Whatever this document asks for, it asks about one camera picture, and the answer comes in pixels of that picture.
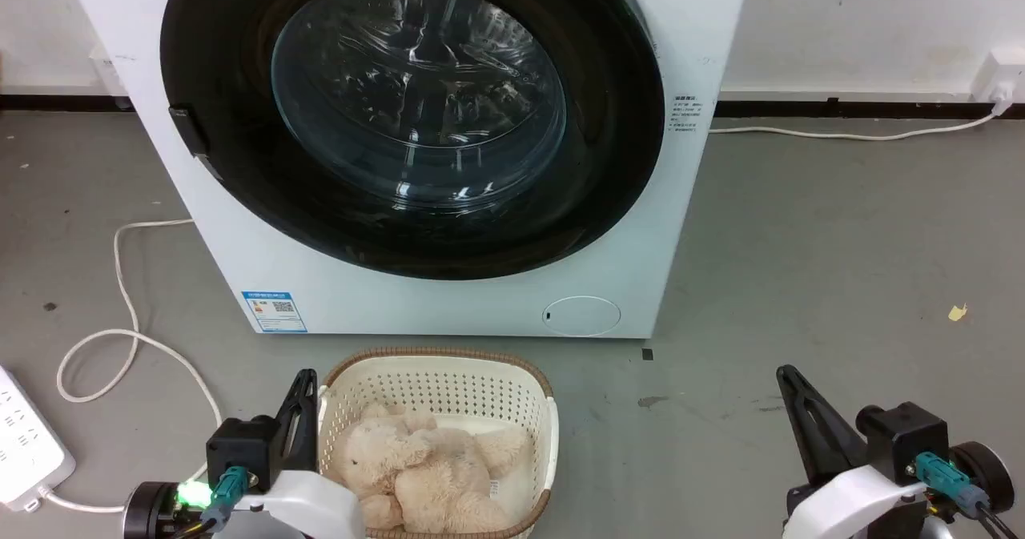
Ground teal camera cable connector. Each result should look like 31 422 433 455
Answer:
200 465 246 525
911 452 1025 539

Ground beige plush teddy bear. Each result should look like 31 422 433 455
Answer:
331 405 531 535

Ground teal left camera cable connector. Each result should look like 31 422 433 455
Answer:
200 465 246 525

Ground cream plastic laundry basket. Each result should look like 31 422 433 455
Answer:
318 348 559 539

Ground long looped white power cable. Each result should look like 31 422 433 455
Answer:
36 218 225 516

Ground thin white washer cable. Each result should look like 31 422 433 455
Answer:
709 109 1002 142

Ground white wall socket plug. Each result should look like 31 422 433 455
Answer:
971 49 1025 106

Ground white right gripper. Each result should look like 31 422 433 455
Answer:
775 364 931 539

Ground blue energy label sticker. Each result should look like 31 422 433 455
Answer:
242 290 308 334

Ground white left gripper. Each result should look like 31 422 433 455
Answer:
227 368 368 539

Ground teal right camera cable connector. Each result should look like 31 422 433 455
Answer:
911 452 1025 539

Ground white power strip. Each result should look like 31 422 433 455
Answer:
0 365 77 513

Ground black round washer door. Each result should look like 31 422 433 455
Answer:
159 0 665 281

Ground small printed warning label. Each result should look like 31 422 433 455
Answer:
673 95 706 135

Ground black left gripper motor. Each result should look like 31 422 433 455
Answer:
123 481 211 539

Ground round white filter cover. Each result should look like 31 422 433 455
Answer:
542 296 622 337

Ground white front-load washing machine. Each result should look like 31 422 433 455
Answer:
60 0 754 340

